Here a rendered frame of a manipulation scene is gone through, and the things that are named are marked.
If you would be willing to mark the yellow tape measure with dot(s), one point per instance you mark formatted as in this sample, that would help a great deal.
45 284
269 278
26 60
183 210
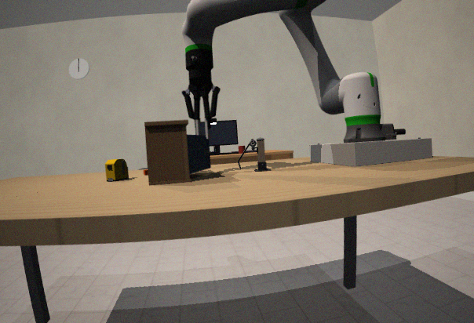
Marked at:
116 169

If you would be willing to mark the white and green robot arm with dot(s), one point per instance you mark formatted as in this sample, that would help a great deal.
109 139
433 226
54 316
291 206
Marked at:
355 94

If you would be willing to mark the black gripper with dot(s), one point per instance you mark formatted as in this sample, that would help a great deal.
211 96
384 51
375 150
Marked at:
200 85

